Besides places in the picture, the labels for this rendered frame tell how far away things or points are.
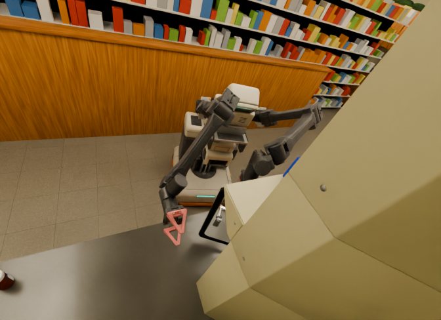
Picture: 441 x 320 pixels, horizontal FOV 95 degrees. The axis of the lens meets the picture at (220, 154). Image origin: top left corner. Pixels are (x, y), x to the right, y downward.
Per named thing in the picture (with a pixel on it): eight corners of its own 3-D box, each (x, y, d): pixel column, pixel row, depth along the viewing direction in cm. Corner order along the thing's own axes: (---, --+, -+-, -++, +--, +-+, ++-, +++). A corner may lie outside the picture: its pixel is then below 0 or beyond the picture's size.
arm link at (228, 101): (247, 97, 87) (230, 81, 84) (230, 122, 86) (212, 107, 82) (214, 110, 129) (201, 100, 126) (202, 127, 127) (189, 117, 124)
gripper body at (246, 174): (254, 177, 86) (261, 162, 84) (257, 189, 76) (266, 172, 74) (240, 172, 85) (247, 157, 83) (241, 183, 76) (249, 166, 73)
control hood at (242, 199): (312, 213, 68) (332, 197, 61) (229, 241, 53) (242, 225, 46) (293, 185, 74) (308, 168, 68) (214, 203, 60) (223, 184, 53)
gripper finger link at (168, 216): (172, 233, 63) (165, 206, 68) (170, 242, 68) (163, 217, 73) (193, 227, 66) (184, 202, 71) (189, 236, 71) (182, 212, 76)
